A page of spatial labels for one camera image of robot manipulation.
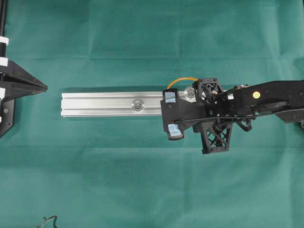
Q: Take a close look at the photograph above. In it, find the green table cloth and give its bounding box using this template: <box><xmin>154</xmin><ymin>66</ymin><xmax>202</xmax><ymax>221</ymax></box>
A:
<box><xmin>0</xmin><ymin>0</ymin><xmax>304</xmax><ymax>228</ymax></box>

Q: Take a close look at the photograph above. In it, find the black cable at bottom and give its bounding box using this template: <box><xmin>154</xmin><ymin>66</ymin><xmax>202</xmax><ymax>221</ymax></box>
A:
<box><xmin>37</xmin><ymin>215</ymin><xmax>59</xmax><ymax>228</ymax></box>

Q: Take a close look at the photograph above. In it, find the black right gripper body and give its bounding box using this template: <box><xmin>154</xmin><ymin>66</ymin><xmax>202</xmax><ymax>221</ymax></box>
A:
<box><xmin>181</xmin><ymin>78</ymin><xmax>234</xmax><ymax>154</ymax></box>

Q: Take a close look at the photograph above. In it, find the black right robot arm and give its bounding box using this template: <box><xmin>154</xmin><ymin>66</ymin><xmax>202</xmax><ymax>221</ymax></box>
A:
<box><xmin>160</xmin><ymin>78</ymin><xmax>304</xmax><ymax>154</ymax></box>

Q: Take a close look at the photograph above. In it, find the orange rubber band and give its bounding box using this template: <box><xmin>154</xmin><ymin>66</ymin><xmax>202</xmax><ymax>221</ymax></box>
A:
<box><xmin>167</xmin><ymin>77</ymin><xmax>198</xmax><ymax>89</ymax></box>

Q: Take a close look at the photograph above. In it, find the aluminium extrusion rail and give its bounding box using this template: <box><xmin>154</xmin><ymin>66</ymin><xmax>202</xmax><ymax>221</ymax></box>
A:
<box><xmin>61</xmin><ymin>89</ymin><xmax>198</xmax><ymax>118</ymax></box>

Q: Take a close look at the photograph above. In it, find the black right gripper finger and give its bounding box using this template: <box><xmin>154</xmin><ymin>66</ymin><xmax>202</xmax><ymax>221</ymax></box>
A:
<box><xmin>161</xmin><ymin>88</ymin><xmax>181</xmax><ymax>126</ymax></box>
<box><xmin>168</xmin><ymin>123</ymin><xmax>184</xmax><ymax>141</ymax></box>

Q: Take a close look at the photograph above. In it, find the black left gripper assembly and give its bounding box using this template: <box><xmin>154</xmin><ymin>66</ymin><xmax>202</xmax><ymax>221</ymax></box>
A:
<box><xmin>0</xmin><ymin>60</ymin><xmax>48</xmax><ymax>136</ymax></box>

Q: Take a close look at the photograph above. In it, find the black frame post with clips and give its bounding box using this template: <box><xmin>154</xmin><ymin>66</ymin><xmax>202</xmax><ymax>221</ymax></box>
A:
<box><xmin>0</xmin><ymin>0</ymin><xmax>9</xmax><ymax>67</ymax></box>

